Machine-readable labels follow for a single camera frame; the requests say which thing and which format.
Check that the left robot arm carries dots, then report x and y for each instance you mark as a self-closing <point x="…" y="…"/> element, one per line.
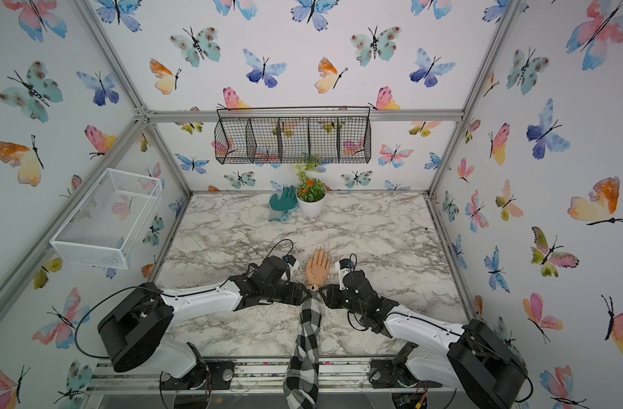
<point x="134" y="333"/>

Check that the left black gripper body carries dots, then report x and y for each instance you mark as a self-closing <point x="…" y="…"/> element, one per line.
<point x="267" y="295"/>

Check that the plaid sleeved forearm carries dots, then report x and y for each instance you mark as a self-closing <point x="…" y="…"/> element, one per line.
<point x="301" y="383"/>

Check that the white mesh wall basket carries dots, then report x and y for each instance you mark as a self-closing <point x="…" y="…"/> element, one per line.
<point x="105" y="224"/>

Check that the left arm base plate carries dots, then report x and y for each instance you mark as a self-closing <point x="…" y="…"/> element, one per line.
<point x="211" y="376"/>

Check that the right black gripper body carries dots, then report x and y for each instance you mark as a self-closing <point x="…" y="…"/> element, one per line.
<point x="350" y="307"/>

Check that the green hand shaped holder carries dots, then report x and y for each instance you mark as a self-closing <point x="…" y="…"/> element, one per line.
<point x="282" y="204"/>

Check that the potted plant white pot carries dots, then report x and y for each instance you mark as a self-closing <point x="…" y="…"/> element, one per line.
<point x="311" y="191"/>

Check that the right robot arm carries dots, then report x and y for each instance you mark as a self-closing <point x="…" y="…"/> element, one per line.
<point x="468" y="358"/>

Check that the mannequin hand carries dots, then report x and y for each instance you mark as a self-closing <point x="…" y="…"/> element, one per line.
<point x="318" y="269"/>

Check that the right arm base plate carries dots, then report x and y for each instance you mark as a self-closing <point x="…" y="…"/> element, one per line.
<point x="393" y="373"/>

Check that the black wire wall basket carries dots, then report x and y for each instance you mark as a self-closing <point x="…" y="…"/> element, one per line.
<point x="293" y="135"/>

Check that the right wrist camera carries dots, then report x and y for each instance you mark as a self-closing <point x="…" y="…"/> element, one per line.
<point x="343" y="267"/>

